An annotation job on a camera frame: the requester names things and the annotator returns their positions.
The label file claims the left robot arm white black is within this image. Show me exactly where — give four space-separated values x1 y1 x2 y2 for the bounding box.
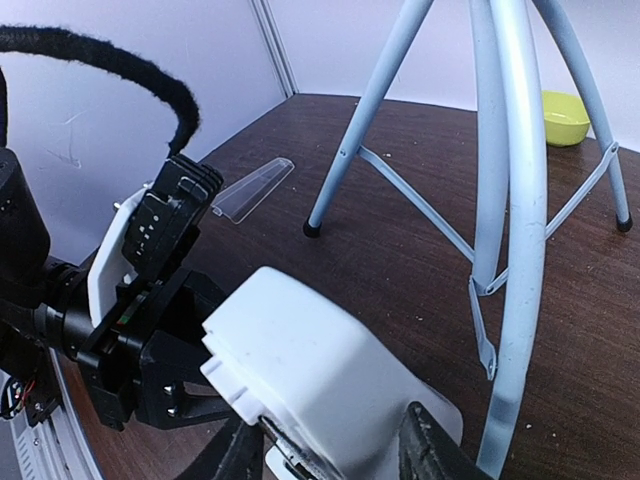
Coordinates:
1 25 232 431

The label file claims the white metronome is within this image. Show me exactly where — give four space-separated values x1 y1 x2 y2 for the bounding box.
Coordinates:
201 267 463 479

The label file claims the light blue folding music stand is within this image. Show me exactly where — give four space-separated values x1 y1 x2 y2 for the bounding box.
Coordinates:
303 1 633 479

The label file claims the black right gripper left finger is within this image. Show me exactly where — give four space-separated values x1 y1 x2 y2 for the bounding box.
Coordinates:
192 417 264 480

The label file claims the clear plastic metronome cover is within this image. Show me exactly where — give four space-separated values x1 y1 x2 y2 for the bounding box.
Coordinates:
211 157 295 225

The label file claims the green plastic bowl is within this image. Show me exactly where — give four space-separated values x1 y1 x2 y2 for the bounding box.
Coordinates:
542 90 591 147

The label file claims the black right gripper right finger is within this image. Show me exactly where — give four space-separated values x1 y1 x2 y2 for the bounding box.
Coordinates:
398 401 490 480

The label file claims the front aluminium frame rail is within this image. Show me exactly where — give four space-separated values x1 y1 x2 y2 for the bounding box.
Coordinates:
4 350 103 480

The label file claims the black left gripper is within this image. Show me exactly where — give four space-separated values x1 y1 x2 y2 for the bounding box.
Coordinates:
76 268 231 430

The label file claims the left aluminium corner post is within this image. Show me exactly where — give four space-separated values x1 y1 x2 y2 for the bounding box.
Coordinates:
249 0 299 98

